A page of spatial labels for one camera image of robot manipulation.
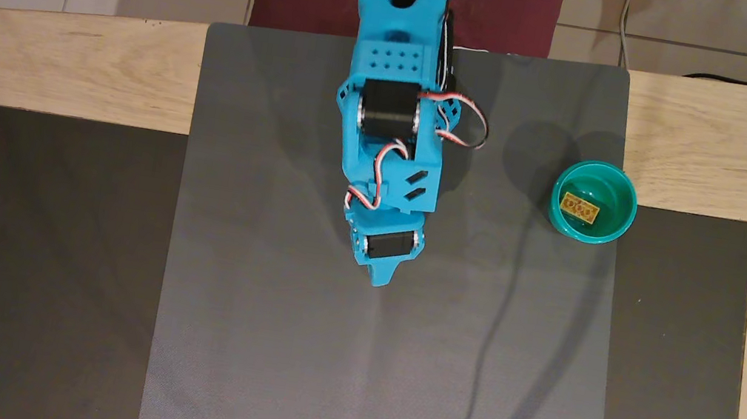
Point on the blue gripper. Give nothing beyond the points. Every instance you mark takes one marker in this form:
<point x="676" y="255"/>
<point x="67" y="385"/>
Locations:
<point x="385" y="247"/>

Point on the cream lego brick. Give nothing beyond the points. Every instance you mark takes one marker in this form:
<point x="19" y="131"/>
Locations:
<point x="580" y="208"/>

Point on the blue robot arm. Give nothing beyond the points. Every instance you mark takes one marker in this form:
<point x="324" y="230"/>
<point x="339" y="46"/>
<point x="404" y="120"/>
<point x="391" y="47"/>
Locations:
<point x="398" y="56"/>

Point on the dark grey mat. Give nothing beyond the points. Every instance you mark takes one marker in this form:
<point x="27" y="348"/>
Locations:
<point x="319" y="366"/>

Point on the green plastic cup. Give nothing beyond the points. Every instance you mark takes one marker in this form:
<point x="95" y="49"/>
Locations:
<point x="574" y="172"/>

